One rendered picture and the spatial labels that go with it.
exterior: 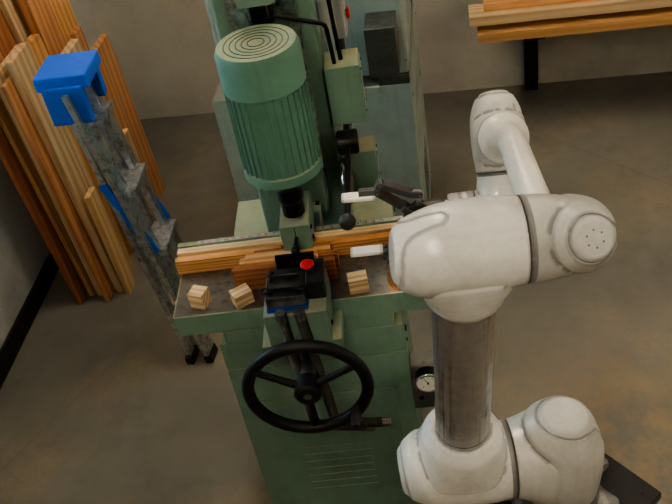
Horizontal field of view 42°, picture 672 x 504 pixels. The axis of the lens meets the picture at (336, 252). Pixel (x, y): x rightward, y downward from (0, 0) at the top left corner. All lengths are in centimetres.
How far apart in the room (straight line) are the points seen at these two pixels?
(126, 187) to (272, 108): 112
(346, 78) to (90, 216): 166
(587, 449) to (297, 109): 87
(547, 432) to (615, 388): 129
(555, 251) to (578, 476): 63
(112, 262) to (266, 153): 177
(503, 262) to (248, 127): 77
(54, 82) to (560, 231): 178
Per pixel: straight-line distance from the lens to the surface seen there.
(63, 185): 340
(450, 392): 150
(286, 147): 185
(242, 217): 247
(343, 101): 208
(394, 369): 216
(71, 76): 265
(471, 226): 123
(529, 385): 297
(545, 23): 385
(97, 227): 345
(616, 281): 334
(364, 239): 208
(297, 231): 201
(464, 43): 437
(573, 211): 124
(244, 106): 180
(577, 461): 172
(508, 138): 168
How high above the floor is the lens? 224
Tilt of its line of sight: 39 degrees down
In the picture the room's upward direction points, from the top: 11 degrees counter-clockwise
